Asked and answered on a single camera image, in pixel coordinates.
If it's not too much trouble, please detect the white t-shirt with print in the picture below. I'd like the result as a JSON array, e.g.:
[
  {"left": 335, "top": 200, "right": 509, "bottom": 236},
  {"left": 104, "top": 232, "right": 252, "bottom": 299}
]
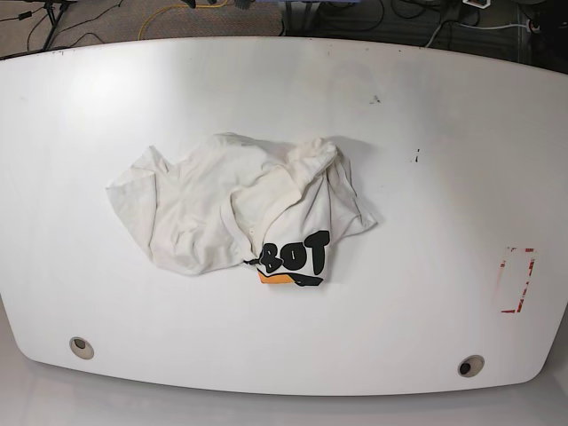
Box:
[{"left": 106, "top": 133, "right": 376, "bottom": 287}]

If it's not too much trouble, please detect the right table grommet hole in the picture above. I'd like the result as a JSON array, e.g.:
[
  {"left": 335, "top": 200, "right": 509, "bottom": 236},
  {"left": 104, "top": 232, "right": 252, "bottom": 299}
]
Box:
[{"left": 457, "top": 355, "right": 485, "bottom": 378}]

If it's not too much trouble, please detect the table grommet hole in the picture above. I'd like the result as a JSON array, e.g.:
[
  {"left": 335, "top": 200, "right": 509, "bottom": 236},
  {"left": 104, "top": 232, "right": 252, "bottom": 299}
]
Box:
[
  {"left": 457, "top": 355, "right": 485, "bottom": 378},
  {"left": 69, "top": 337, "right": 94, "bottom": 360}
]

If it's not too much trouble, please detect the red tape marking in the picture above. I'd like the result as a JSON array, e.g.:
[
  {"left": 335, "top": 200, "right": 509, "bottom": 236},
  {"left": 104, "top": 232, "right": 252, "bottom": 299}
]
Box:
[{"left": 494, "top": 247, "right": 537, "bottom": 314}]

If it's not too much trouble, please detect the left table grommet hole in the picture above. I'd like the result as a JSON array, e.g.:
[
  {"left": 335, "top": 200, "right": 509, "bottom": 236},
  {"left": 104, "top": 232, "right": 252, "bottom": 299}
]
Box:
[{"left": 69, "top": 337, "right": 94, "bottom": 360}]

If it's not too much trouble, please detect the black tripod stand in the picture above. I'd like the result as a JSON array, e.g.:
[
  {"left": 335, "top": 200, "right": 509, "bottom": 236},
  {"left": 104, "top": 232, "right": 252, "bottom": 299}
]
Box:
[{"left": 41, "top": 0, "right": 76, "bottom": 51}]

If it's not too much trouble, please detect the yellow cable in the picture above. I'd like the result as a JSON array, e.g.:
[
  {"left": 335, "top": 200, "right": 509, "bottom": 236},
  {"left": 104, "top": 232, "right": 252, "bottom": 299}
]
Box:
[{"left": 138, "top": 0, "right": 232, "bottom": 42}]

